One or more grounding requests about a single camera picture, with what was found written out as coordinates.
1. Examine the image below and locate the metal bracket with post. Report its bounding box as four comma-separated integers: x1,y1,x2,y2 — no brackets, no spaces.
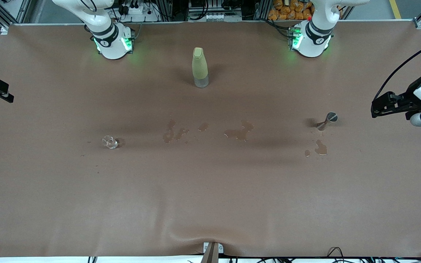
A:
200,241,224,263

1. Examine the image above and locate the long double liquid puddle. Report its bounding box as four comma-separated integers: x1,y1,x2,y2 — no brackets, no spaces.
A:
162,120,190,144

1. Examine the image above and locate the yellow-green sleeved glass bottle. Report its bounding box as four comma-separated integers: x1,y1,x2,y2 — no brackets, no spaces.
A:
191,47,210,88

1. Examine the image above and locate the steel jigger measuring cup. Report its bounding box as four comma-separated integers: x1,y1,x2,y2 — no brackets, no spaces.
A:
316,111,339,131

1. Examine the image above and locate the clear glass cup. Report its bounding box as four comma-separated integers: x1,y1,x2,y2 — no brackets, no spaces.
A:
102,135,119,149

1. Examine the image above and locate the black cable loop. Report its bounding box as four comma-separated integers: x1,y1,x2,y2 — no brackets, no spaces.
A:
327,247,345,260

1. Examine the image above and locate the orange packaged snacks pile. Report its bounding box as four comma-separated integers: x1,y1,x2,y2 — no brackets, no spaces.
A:
268,0,344,20

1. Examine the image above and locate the white power strip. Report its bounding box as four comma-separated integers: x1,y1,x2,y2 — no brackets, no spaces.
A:
117,0,160,22

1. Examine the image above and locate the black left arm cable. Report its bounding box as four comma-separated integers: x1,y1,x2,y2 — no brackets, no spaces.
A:
375,38,421,103

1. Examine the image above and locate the brown table mat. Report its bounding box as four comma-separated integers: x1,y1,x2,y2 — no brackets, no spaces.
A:
0,20,421,258

